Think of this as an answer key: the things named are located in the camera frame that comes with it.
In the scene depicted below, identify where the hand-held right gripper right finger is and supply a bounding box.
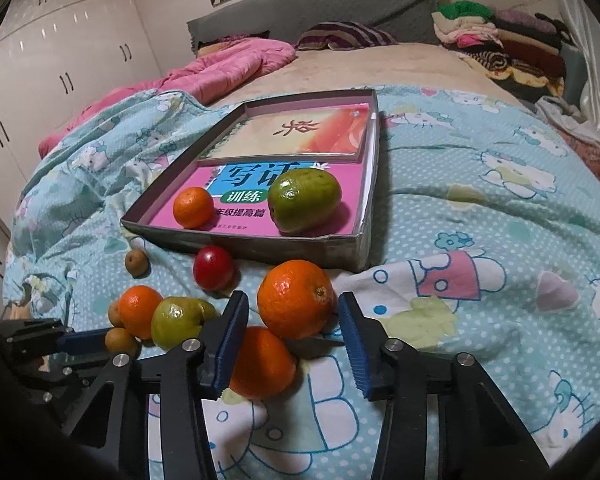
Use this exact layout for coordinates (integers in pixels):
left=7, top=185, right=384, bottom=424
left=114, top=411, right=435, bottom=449
left=336, top=290, right=551, bottom=480

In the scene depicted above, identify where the red plum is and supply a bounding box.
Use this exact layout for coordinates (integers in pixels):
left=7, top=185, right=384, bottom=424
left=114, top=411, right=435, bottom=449
left=192, top=246, right=238, bottom=292

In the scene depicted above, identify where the tan pillow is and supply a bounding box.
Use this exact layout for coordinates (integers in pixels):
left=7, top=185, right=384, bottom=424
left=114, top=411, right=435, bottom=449
left=197, top=35, right=271, bottom=58

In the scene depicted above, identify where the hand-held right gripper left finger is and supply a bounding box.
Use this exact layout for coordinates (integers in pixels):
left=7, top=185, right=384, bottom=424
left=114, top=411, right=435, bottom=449
left=60, top=290, right=251, bottom=480

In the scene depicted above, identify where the pile of folded clothes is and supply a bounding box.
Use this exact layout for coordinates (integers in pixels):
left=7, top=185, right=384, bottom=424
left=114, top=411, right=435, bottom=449
left=432, top=0, right=573, bottom=106

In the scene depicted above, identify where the white wardrobe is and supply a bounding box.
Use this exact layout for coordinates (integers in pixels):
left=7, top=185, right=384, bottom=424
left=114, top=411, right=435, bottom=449
left=0, top=0, right=163, bottom=231

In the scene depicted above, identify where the purple striped pillow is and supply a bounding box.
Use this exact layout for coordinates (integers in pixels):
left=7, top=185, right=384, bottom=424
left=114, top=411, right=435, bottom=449
left=296, top=21, right=398, bottom=52

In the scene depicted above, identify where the light blue printed blanket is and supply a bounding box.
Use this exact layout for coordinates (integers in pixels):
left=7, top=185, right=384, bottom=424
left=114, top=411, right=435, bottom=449
left=2, top=85, right=600, bottom=480

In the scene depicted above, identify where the pink quilt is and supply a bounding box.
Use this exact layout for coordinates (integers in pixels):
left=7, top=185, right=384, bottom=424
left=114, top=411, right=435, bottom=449
left=37, top=40, right=298, bottom=158

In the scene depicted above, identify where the white grey garment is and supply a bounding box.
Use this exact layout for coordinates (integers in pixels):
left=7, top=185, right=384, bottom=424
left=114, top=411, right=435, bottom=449
left=532, top=95, right=600, bottom=161

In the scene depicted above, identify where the white curtain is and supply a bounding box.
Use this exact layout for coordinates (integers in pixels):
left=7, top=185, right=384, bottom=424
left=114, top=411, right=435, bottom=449
left=550, top=0, right=600, bottom=126

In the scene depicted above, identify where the grey cardboard box tray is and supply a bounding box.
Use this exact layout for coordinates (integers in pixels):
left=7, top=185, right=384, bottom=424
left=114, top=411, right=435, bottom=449
left=120, top=89, right=382, bottom=275

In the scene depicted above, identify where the grey padded headboard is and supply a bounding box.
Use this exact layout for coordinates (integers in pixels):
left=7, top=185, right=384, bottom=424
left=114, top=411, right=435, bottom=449
left=186, top=0, right=453, bottom=58

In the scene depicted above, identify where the small green fruit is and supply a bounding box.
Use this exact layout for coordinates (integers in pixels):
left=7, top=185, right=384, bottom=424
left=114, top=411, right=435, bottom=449
left=151, top=296, right=218, bottom=352

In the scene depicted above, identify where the large orange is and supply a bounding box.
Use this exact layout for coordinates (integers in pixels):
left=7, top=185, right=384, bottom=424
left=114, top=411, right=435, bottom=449
left=256, top=259, right=336, bottom=341

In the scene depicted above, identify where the pink book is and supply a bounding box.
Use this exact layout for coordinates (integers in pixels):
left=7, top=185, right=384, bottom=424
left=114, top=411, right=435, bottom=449
left=150, top=160, right=371, bottom=238

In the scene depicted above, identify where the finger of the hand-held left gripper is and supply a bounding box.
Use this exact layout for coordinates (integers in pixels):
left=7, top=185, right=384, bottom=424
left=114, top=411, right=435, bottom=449
left=0, top=317, right=112, bottom=358
left=10, top=357, right=101, bottom=428

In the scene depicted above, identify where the large green fruit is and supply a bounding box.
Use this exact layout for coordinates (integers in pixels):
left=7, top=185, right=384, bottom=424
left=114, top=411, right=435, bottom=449
left=267, top=167, right=342, bottom=236

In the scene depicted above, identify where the small orange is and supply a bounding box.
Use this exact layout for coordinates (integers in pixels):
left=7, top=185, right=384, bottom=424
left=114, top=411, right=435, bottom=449
left=172, top=186, right=216, bottom=231

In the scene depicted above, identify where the cream and orange book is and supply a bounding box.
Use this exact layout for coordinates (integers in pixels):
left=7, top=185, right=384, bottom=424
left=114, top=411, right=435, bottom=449
left=197, top=102, right=372, bottom=166

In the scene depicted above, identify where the beige bed sheet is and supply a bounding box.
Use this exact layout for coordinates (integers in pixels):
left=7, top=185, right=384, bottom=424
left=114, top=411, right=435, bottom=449
left=210, top=42, right=531, bottom=111

